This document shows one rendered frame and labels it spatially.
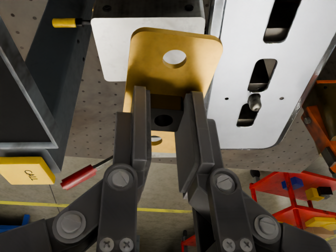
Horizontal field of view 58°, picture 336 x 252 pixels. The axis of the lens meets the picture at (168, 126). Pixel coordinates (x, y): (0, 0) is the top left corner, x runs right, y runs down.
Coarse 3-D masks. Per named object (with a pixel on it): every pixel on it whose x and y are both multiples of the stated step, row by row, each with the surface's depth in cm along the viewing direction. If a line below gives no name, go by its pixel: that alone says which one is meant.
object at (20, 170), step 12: (24, 156) 38; (36, 156) 38; (0, 168) 38; (12, 168) 38; (24, 168) 38; (36, 168) 38; (48, 168) 40; (12, 180) 41; (24, 180) 41; (36, 180) 41; (48, 180) 41
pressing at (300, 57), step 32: (224, 0) 36; (256, 0) 37; (320, 0) 37; (224, 32) 41; (256, 32) 41; (288, 32) 41; (320, 32) 41; (224, 64) 45; (288, 64) 46; (320, 64) 46; (224, 96) 51; (288, 96) 52; (224, 128) 59; (256, 128) 59; (288, 128) 60
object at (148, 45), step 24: (144, 48) 12; (168, 48) 12; (192, 48) 12; (216, 48) 12; (144, 72) 13; (168, 72) 13; (192, 72) 13; (168, 96) 14; (168, 120) 15; (168, 144) 18
